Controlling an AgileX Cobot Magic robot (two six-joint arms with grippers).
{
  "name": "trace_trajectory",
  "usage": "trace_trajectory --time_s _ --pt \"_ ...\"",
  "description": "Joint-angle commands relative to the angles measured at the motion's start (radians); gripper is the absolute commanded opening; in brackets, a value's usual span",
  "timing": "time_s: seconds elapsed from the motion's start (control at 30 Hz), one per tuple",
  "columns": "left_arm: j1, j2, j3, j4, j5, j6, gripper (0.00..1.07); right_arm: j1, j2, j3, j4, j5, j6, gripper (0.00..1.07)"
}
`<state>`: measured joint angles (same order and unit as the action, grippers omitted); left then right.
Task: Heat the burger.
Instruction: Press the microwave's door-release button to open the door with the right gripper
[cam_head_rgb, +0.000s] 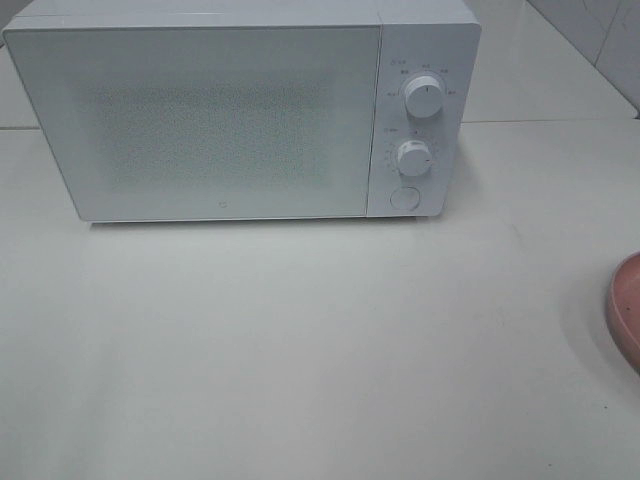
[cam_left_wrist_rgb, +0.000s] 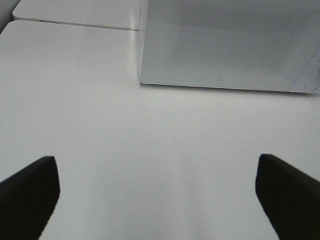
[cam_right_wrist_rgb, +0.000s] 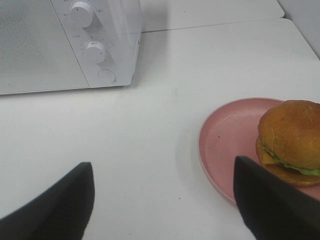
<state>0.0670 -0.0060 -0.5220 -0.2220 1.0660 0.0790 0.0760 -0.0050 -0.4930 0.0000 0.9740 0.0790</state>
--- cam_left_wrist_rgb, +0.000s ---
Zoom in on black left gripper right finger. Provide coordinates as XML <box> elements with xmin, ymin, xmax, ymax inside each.
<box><xmin>255</xmin><ymin>154</ymin><xmax>320</xmax><ymax>240</ymax></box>

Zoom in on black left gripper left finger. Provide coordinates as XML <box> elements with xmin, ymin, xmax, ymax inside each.
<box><xmin>0</xmin><ymin>156</ymin><xmax>61</xmax><ymax>240</ymax></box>

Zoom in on white microwave door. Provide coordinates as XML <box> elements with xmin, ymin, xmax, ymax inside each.
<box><xmin>136</xmin><ymin>0</ymin><xmax>320</xmax><ymax>92</ymax></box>

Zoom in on white microwave oven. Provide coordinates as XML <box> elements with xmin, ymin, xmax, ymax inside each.
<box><xmin>136</xmin><ymin>0</ymin><xmax>320</xmax><ymax>95</ymax></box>

